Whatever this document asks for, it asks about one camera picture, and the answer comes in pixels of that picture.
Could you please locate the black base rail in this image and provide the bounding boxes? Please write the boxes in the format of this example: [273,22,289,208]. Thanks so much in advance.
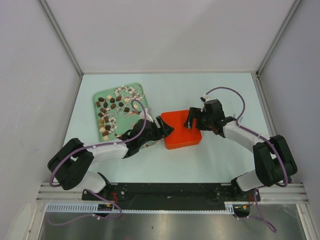
[98,183,260,212]

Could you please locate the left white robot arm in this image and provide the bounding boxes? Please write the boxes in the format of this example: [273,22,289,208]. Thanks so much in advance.
[47,116,175,200]

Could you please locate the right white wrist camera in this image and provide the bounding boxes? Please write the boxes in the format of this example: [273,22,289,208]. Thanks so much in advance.
[200,94,212,103]

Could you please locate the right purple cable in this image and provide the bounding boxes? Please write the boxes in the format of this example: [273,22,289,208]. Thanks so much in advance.
[203,86,290,233]

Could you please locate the white square chocolate low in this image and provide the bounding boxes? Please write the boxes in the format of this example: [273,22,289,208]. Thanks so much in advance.
[103,135,109,142]

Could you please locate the green floral tray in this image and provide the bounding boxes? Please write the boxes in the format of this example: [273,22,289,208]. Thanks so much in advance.
[92,82,149,142]

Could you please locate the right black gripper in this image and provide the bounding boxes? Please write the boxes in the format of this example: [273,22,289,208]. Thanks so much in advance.
[182,107,213,131]

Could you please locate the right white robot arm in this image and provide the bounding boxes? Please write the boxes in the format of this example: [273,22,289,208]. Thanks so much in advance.
[184,99,298,201]

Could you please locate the orange chocolate box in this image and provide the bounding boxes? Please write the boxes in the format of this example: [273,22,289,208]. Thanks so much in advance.
[164,135,202,150]

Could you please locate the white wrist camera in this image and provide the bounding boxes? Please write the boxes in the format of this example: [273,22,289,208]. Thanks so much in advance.
[139,107,154,122]
[200,94,212,103]

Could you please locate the orange box lid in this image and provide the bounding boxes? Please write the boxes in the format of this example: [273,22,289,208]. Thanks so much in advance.
[160,109,202,136]

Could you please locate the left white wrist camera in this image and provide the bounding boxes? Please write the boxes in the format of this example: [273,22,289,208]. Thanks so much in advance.
[139,107,154,122]

